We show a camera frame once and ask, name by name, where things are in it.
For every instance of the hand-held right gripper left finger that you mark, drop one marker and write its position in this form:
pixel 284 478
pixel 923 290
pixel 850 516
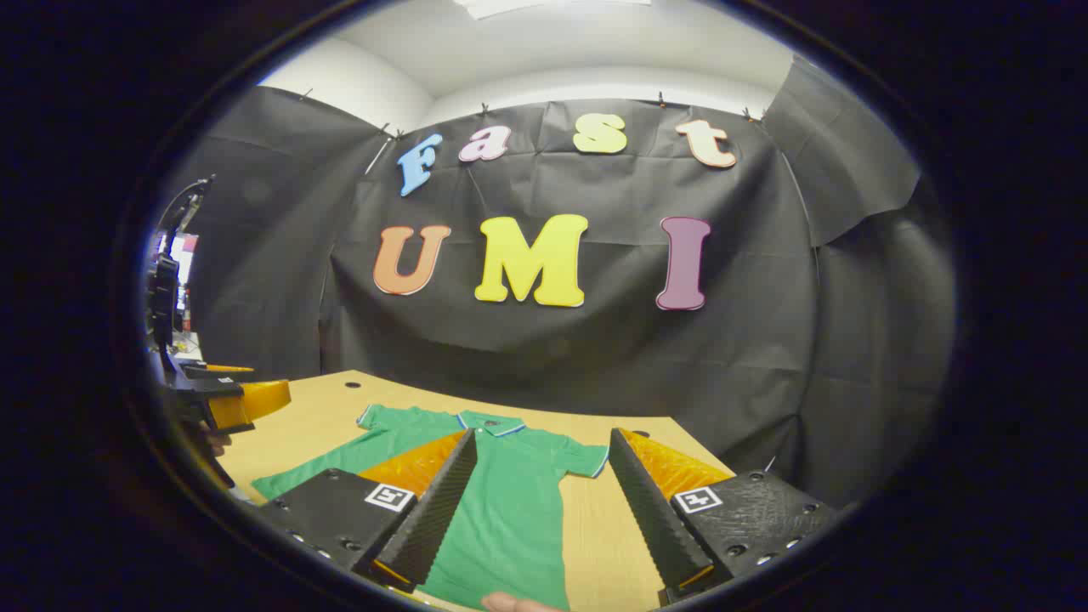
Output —
pixel 438 510

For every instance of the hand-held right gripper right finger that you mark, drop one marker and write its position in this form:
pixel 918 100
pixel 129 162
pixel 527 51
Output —
pixel 650 510

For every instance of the black backdrop cloth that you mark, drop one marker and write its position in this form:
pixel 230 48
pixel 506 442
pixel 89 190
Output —
pixel 552 340

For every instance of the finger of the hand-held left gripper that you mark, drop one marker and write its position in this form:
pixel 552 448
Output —
pixel 223 371
pixel 251 404

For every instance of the white side desk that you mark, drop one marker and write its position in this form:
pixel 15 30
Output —
pixel 189 347

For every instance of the computer monitor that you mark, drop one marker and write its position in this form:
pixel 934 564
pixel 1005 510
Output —
pixel 184 255

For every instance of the green T-shirt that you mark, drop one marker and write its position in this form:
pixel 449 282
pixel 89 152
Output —
pixel 510 510

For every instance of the ceiling light panel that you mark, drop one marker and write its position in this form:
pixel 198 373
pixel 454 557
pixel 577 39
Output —
pixel 544 5

